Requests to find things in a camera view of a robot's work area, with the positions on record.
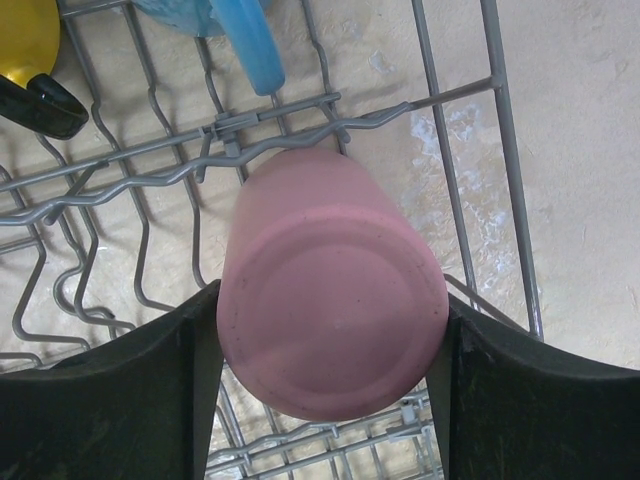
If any pink handleless tumbler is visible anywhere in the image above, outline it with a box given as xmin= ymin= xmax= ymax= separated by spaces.
xmin=217 ymin=148 xmax=449 ymax=422

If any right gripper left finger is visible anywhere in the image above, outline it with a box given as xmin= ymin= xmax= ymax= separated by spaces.
xmin=1 ymin=281 xmax=223 ymax=479

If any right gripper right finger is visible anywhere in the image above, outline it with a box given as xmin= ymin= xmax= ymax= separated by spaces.
xmin=427 ymin=296 xmax=639 ymax=479

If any yellow mug black handle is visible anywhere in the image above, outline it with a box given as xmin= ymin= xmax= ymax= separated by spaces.
xmin=1 ymin=0 xmax=88 ymax=140

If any grey wire dish rack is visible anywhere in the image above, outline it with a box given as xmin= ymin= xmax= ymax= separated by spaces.
xmin=0 ymin=0 xmax=546 ymax=480

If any teal textured mug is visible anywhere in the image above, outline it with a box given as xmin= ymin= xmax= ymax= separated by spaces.
xmin=134 ymin=0 xmax=285 ymax=96

